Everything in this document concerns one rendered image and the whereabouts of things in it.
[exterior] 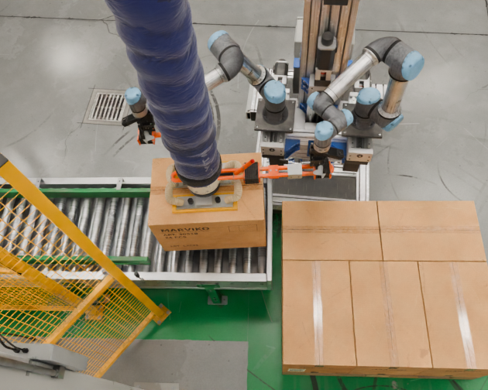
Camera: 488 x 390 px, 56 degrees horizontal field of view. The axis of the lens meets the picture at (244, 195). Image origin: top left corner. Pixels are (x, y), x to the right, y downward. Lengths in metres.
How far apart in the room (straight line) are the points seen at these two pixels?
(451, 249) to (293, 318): 1.03
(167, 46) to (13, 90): 3.49
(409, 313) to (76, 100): 3.27
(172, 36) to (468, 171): 2.96
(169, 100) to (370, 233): 1.71
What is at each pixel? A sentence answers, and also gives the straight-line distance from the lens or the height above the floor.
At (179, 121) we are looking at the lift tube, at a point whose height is 1.84.
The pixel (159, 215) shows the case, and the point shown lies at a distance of 2.41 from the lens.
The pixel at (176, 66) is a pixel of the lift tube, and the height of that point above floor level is 2.11.
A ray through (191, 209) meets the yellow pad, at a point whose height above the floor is 1.10.
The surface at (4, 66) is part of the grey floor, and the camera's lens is 5.10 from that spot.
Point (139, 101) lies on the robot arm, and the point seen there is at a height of 1.53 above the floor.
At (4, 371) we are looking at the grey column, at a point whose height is 1.93.
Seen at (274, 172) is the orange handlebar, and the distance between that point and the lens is 2.28.
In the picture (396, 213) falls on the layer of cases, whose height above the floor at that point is 0.54.
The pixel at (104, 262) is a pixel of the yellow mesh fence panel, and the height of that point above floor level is 1.20.
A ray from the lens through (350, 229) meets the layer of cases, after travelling 2.92.
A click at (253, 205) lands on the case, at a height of 1.08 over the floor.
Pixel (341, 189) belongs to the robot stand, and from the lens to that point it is 3.41.
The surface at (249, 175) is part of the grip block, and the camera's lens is 2.27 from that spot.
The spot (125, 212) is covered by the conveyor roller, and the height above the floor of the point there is 0.55.
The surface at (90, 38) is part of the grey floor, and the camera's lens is 4.97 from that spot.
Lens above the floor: 3.21
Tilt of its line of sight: 63 degrees down
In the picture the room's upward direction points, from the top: 9 degrees counter-clockwise
